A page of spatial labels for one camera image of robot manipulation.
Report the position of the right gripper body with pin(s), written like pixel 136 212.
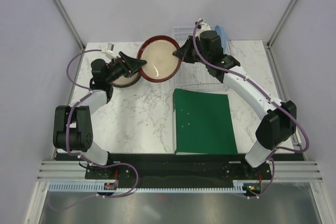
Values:
pixel 195 56

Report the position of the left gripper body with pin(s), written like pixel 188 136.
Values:
pixel 116 70

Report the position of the blue plate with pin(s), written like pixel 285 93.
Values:
pixel 223 37

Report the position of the dark red beige plate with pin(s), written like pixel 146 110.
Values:
pixel 126 79

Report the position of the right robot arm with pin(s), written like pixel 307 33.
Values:
pixel 277 117

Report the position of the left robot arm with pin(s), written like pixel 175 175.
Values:
pixel 73 132

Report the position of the green binder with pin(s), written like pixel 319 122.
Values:
pixel 203 124

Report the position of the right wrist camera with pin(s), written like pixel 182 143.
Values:
pixel 201 26

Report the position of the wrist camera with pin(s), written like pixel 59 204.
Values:
pixel 108 51
pixel 201 26

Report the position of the white wire dish rack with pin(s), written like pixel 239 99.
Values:
pixel 194 77

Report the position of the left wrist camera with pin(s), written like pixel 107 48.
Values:
pixel 108 51

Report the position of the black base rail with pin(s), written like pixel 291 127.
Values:
pixel 178 170

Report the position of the white cable duct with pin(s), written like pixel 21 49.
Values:
pixel 106 187

